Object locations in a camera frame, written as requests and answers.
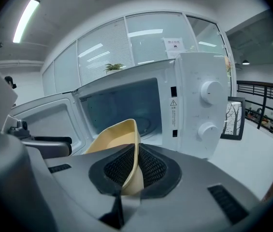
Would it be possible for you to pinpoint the white microwave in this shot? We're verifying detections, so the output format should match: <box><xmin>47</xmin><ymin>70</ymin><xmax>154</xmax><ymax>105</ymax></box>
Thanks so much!
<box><xmin>10</xmin><ymin>51</ymin><xmax>231</xmax><ymax>160</ymax></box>

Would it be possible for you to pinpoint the black metal railing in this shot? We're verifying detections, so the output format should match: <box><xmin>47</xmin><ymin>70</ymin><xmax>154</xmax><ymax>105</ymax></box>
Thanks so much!
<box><xmin>236</xmin><ymin>80</ymin><xmax>273</xmax><ymax>152</ymax></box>

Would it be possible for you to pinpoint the white rectangular table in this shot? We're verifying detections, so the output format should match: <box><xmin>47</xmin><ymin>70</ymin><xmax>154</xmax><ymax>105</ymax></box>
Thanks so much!
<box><xmin>205</xmin><ymin>117</ymin><xmax>273</xmax><ymax>202</ymax></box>

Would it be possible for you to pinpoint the beige plastic bowl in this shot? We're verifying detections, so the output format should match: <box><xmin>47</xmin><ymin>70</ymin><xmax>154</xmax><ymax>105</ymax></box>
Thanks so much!
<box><xmin>85</xmin><ymin>118</ymin><xmax>144</xmax><ymax>196</ymax></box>

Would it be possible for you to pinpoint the long ceiling light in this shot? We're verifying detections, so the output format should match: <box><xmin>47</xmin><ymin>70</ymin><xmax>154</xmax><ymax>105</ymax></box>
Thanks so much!
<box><xmin>12</xmin><ymin>0</ymin><xmax>41</xmax><ymax>44</ymax></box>

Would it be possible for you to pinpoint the white paper notice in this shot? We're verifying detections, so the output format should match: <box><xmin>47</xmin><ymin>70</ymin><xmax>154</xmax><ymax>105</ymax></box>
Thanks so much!
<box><xmin>162</xmin><ymin>37</ymin><xmax>188</xmax><ymax>59</ymax></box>

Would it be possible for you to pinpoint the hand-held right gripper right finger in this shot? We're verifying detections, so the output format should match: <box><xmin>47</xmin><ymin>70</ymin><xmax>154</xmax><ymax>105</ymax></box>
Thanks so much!
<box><xmin>126</xmin><ymin>142</ymin><xmax>264</xmax><ymax>232</ymax></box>

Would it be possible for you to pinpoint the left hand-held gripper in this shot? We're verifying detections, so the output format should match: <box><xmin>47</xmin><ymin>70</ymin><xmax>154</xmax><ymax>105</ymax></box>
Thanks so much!
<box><xmin>5</xmin><ymin>115</ymin><xmax>73</xmax><ymax>160</ymax></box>

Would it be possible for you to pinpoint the black picture frame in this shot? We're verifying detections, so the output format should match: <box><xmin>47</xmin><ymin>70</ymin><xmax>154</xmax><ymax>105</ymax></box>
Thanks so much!
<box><xmin>220</xmin><ymin>96</ymin><xmax>246</xmax><ymax>141</ymax></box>

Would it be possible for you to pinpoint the white and pink flower bouquet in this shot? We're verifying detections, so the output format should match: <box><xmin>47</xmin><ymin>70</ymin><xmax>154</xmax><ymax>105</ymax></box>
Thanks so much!
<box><xmin>224</xmin><ymin>55</ymin><xmax>234</xmax><ymax>77</ymax></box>

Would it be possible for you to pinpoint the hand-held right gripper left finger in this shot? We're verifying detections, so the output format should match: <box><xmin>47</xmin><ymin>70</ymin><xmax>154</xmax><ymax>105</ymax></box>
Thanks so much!
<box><xmin>29</xmin><ymin>143</ymin><xmax>137</xmax><ymax>232</ymax></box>

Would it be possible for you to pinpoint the small potted plant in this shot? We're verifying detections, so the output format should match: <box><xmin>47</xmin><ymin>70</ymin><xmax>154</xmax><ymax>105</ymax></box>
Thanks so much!
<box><xmin>104</xmin><ymin>62</ymin><xmax>125</xmax><ymax>75</ymax></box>

